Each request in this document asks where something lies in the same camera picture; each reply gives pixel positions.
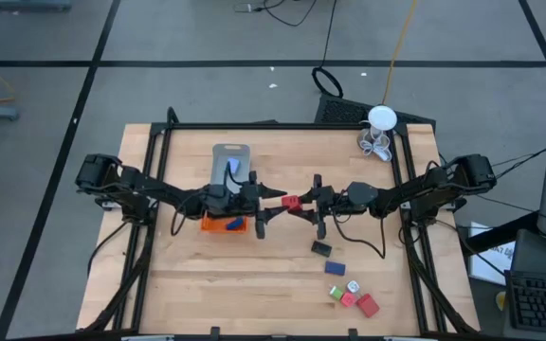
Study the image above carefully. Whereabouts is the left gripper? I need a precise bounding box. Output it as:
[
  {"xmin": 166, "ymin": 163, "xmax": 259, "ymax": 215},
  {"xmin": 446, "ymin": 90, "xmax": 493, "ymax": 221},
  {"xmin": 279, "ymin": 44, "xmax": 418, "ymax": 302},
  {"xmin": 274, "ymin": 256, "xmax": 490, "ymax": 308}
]
[{"xmin": 205, "ymin": 170, "xmax": 289, "ymax": 241}]

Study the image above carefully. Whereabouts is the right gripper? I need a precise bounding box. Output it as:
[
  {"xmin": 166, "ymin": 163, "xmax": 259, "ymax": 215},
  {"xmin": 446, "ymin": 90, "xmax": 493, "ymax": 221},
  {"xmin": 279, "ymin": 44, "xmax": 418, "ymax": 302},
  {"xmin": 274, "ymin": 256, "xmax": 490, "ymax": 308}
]
[{"xmin": 287, "ymin": 173, "xmax": 350, "ymax": 241}]

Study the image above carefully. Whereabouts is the red box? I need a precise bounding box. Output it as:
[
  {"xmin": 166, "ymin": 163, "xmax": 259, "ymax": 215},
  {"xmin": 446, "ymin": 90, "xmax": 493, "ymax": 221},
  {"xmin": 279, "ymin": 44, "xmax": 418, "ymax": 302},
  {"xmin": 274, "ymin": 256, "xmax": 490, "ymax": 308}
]
[
  {"xmin": 281, "ymin": 194, "xmax": 303, "ymax": 212},
  {"xmin": 356, "ymin": 292, "xmax": 381, "ymax": 318}
]

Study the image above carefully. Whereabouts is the small black box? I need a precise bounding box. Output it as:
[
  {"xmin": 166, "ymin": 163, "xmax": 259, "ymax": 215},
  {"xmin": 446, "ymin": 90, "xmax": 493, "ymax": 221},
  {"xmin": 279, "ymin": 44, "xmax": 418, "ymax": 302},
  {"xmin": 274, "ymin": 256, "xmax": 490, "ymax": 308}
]
[{"xmin": 310, "ymin": 240, "xmax": 334, "ymax": 258}]

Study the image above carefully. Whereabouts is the dark blue box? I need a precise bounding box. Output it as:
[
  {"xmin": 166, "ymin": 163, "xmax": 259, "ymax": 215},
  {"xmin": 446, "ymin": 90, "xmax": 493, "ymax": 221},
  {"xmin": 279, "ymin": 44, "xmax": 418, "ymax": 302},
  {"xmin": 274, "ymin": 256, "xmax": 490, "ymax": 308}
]
[{"xmin": 324, "ymin": 260, "xmax": 347, "ymax": 277}]

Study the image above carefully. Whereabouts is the orange plastic basket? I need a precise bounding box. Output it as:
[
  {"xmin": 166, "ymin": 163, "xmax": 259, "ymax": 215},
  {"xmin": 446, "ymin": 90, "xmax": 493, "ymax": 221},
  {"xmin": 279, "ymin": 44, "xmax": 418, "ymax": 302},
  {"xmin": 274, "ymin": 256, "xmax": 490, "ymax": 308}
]
[{"xmin": 200, "ymin": 210, "xmax": 250, "ymax": 235}]

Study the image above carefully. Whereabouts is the grey plastic bin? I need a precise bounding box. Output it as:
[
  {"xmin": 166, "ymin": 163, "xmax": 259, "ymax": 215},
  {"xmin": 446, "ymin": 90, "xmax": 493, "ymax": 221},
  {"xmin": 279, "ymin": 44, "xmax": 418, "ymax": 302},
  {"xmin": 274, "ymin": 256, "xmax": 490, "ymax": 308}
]
[{"xmin": 209, "ymin": 143, "xmax": 252, "ymax": 196}]

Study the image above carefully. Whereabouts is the black perforated panel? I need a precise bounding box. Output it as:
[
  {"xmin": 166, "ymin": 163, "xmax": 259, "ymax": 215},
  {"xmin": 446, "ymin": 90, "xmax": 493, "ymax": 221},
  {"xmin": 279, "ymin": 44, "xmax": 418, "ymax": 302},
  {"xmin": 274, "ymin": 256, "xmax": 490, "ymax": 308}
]
[{"xmin": 314, "ymin": 93, "xmax": 438, "ymax": 128}]

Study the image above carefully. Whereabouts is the white desk lamp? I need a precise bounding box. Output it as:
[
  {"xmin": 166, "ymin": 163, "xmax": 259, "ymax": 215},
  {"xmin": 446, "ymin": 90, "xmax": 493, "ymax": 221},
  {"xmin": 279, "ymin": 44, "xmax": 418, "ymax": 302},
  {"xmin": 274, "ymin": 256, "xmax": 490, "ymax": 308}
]
[{"xmin": 356, "ymin": 104, "xmax": 398, "ymax": 153}]

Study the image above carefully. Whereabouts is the white paper sheet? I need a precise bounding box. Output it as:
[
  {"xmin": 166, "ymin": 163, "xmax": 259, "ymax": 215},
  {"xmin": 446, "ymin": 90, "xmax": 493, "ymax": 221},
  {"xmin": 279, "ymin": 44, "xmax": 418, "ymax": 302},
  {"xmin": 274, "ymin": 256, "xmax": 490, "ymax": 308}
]
[{"xmin": 467, "ymin": 221, "xmax": 516, "ymax": 286}]

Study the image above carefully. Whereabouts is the black desk leg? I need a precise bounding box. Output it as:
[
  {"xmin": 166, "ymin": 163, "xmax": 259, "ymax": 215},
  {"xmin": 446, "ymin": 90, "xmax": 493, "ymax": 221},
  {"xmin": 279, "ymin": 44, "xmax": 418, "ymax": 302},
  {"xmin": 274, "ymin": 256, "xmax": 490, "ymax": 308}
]
[{"xmin": 464, "ymin": 211, "xmax": 539, "ymax": 256}]

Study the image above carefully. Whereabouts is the black laptop with keyboard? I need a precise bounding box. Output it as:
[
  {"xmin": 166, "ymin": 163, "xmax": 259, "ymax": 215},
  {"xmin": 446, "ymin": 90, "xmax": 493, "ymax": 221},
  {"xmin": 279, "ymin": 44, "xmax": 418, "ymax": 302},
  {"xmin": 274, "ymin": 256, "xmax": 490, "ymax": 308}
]
[{"xmin": 503, "ymin": 229, "xmax": 546, "ymax": 335}]

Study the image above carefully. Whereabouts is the black aluminium table frame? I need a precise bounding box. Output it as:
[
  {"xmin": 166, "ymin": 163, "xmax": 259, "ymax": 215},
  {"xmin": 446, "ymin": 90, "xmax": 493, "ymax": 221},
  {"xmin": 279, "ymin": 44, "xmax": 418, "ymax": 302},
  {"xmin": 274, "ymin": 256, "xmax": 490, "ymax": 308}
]
[{"xmin": 76, "ymin": 106, "xmax": 481, "ymax": 340}]

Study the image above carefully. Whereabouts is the white coiled cable bundle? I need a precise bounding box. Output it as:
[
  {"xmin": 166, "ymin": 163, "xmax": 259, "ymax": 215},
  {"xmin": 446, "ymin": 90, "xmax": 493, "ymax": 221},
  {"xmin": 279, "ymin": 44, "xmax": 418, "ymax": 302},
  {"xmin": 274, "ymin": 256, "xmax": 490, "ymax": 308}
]
[{"xmin": 360, "ymin": 127, "xmax": 393, "ymax": 163}]

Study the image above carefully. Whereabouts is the black cable with loop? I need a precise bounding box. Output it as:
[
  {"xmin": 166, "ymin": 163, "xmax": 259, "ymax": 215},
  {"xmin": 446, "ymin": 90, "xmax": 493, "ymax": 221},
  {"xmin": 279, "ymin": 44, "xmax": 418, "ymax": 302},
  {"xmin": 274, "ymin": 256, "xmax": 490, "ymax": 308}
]
[{"xmin": 311, "ymin": 0, "xmax": 345, "ymax": 99}]

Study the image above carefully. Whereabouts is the yellow hanging cable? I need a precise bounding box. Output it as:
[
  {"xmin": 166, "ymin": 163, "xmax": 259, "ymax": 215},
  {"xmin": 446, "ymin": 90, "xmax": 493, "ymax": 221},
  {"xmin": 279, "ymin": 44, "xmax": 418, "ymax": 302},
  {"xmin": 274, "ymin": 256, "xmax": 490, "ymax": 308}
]
[{"xmin": 381, "ymin": 0, "xmax": 419, "ymax": 106}]

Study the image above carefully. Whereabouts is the black floor cable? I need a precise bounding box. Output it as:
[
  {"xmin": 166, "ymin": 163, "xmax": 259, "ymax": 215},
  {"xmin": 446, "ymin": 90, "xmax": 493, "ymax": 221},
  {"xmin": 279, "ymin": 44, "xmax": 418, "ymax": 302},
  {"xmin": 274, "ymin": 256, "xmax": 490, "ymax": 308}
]
[{"xmin": 233, "ymin": 0, "xmax": 319, "ymax": 28}]

